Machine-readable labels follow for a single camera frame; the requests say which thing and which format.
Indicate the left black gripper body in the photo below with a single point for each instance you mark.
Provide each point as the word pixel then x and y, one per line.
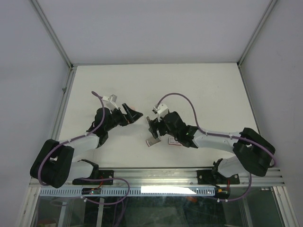
pixel 117 118

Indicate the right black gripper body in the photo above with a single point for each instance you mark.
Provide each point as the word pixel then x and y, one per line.
pixel 163 129

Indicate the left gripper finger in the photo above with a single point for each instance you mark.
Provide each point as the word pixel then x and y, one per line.
pixel 131 114
pixel 131 119

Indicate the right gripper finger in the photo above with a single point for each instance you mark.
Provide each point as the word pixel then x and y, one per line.
pixel 153 124
pixel 154 131

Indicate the staple box tray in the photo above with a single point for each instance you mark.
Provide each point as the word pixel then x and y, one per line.
pixel 152 141

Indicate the red white staple box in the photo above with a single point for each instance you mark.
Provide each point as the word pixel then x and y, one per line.
pixel 172 141

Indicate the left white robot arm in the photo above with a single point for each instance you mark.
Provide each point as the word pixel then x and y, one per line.
pixel 56 162

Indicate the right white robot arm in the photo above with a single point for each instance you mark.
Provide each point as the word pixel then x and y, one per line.
pixel 251 152

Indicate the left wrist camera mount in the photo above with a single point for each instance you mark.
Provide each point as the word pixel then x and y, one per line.
pixel 110 102

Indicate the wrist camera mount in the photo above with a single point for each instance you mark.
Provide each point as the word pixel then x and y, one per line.
pixel 160 109
pixel 110 102

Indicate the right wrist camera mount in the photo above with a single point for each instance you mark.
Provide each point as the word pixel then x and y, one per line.
pixel 160 109

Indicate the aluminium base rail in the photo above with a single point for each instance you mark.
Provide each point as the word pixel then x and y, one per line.
pixel 184 177

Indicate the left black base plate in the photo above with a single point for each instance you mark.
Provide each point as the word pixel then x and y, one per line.
pixel 103 177

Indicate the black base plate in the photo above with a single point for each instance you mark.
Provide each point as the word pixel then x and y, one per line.
pixel 103 177
pixel 205 177

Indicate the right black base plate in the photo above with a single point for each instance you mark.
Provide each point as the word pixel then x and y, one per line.
pixel 205 177

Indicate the white slotted cable duct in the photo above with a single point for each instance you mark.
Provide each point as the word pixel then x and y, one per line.
pixel 133 191

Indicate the left aluminium frame post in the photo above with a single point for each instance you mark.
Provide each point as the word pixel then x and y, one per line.
pixel 51 32

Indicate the aluminium frame post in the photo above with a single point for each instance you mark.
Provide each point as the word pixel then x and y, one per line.
pixel 51 32
pixel 266 14

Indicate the right aluminium frame post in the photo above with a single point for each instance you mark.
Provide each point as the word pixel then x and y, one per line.
pixel 266 14

